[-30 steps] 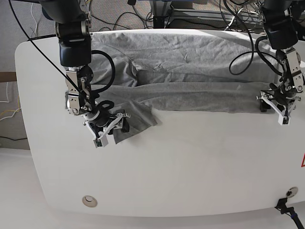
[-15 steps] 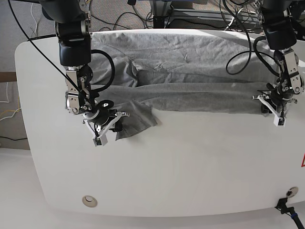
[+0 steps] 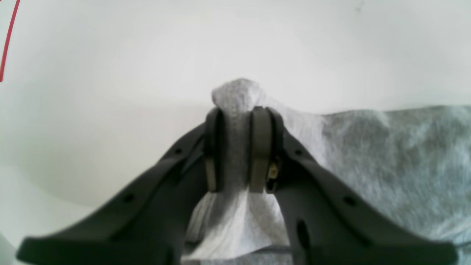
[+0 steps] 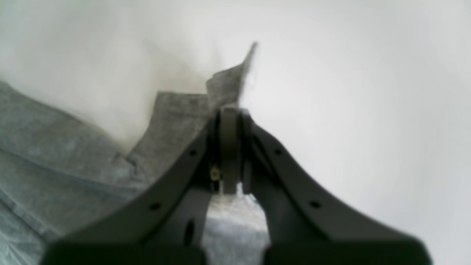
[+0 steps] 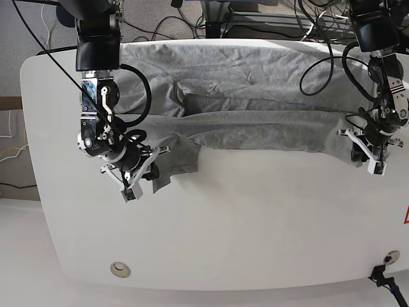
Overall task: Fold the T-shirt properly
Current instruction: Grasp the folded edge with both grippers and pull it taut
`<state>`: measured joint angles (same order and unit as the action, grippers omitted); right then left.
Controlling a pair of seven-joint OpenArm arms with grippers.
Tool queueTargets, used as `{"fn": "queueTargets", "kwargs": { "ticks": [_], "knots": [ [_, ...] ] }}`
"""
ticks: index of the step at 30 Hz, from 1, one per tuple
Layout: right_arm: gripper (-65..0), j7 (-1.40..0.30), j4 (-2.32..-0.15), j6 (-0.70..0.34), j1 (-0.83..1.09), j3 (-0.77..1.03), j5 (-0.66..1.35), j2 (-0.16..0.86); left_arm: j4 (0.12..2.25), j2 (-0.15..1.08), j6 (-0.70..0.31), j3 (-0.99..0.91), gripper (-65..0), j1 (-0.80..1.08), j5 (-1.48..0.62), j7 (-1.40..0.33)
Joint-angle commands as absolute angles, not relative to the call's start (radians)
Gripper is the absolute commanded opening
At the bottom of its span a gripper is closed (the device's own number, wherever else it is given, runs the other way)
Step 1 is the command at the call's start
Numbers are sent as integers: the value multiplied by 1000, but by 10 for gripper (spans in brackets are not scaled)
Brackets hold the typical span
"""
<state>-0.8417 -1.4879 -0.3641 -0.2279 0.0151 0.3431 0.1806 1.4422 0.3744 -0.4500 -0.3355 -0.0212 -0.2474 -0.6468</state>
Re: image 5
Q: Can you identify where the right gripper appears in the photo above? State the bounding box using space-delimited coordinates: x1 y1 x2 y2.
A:
100 144 170 192

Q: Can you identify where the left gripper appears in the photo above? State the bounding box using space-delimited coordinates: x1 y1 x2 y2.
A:
337 124 403 168

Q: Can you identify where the grey T-shirt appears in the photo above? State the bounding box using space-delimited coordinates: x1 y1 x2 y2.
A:
121 42 371 191

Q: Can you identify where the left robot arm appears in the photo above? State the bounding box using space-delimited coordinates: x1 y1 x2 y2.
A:
340 1 408 175

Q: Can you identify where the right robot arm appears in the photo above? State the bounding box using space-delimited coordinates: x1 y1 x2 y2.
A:
60 1 170 199

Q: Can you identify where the red warning sticker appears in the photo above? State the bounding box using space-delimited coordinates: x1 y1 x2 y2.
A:
403 206 409 224

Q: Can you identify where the round table grommet left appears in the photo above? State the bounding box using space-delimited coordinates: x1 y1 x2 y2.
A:
110 262 131 278

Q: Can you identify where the round table grommet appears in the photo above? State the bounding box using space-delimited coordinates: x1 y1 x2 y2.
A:
110 262 131 278
383 250 400 265

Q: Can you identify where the round table grommet right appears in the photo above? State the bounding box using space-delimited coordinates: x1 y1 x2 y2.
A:
383 250 400 265

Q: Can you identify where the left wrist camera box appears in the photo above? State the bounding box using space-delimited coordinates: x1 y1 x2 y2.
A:
367 159 387 176

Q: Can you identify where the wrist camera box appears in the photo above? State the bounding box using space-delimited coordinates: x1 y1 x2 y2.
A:
367 159 387 176
121 184 143 203

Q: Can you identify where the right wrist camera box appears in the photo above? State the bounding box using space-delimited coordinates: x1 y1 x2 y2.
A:
121 184 143 203

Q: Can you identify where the black clamp with cable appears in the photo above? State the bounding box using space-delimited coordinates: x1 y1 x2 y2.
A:
368 265 408 307

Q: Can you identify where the white floor cable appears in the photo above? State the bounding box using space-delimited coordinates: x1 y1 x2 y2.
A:
40 4 52 51

